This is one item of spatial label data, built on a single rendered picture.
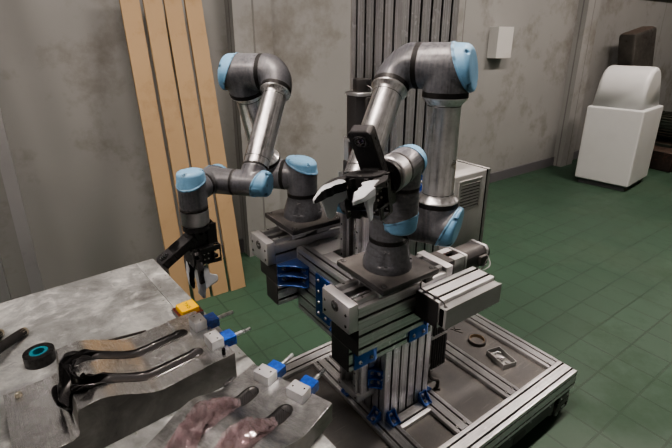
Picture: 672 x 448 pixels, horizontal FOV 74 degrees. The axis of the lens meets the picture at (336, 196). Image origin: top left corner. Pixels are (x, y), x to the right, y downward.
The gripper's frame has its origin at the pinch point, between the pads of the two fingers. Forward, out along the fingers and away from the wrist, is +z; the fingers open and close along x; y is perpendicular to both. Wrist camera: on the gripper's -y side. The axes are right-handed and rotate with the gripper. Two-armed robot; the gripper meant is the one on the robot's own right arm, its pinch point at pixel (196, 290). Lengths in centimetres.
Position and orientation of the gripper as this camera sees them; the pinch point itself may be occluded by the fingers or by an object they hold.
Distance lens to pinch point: 137.2
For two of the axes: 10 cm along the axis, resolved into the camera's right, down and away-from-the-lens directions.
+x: -6.4, -2.5, 7.2
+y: 7.7, -2.1, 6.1
